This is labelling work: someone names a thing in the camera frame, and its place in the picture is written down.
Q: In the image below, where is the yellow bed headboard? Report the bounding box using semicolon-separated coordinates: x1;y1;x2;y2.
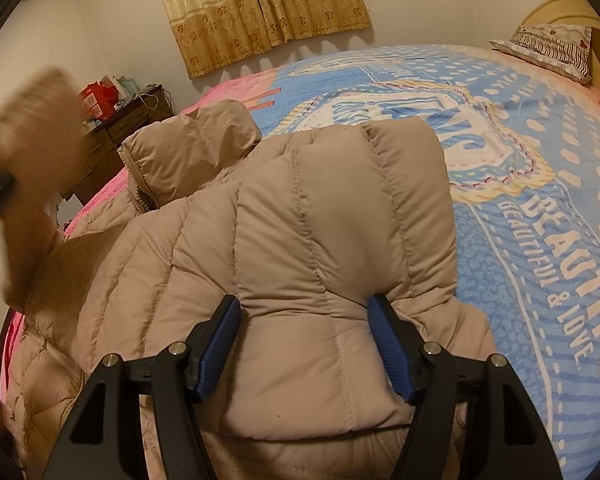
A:
517;0;600;106

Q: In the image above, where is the narrow beige floral curtain panel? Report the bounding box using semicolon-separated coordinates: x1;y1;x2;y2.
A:
245;0;372;44

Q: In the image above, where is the blue pink printed blanket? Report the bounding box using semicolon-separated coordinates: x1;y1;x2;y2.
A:
0;42;600;480

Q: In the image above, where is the pale teal bag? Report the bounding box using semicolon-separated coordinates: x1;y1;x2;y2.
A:
112;75;142;102

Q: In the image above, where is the white cable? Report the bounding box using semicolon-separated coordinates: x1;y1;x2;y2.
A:
139;85;162;111

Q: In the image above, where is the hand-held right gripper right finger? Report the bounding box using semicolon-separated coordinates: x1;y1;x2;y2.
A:
367;293;565;480

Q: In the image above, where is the wide beige floral curtain panel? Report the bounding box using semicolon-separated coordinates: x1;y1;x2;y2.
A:
150;0;282;80

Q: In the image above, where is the beige puffer jacket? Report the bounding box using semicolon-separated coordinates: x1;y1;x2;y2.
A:
0;65;497;480

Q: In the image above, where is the red box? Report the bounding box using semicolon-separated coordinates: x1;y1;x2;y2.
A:
77;81;121;117

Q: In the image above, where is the striped ruffled pillow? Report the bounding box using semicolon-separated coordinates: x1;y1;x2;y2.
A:
490;25;594;85

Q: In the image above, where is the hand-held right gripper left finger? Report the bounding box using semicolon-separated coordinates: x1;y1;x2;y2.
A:
42;294;242;480

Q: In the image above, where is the white paper card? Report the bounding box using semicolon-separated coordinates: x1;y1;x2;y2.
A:
57;195;84;227

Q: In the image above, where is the dark wooden desk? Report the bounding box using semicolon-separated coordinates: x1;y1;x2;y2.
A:
57;85;176;206

